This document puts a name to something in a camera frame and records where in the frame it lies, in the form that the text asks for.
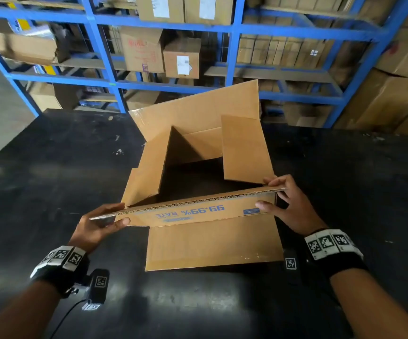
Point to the person's right hand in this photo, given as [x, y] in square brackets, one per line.
[297, 211]

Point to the person's left hand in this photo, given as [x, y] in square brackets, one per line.
[83, 234]

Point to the person's right thumb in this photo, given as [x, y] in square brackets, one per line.
[266, 206]

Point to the person's left thumb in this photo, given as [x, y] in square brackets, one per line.
[116, 225]

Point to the brown cardboard box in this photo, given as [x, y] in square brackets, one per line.
[211, 240]

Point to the person's left forearm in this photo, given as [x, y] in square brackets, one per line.
[16, 314]

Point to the person's right forearm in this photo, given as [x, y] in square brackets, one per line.
[373, 307]

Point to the black marker wristband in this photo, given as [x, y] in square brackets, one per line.
[333, 248]
[60, 266]

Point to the plain cardboard box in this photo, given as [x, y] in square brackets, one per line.
[142, 99]
[53, 97]
[306, 114]

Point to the row of flat cardboard boxes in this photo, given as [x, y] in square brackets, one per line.
[281, 51]

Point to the small cardboard box white label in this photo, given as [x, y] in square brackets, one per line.
[182, 59]

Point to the stack of large cardboard boxes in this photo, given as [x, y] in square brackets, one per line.
[394, 88]

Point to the cardboard box with red print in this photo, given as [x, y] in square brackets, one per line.
[142, 49]

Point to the blue metal shelving rack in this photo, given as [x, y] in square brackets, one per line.
[235, 29]

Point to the long cardboard box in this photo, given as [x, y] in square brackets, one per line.
[27, 47]

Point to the cardboard box with white label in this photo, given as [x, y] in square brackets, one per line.
[209, 9]
[159, 8]

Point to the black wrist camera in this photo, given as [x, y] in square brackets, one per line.
[290, 263]
[97, 287]

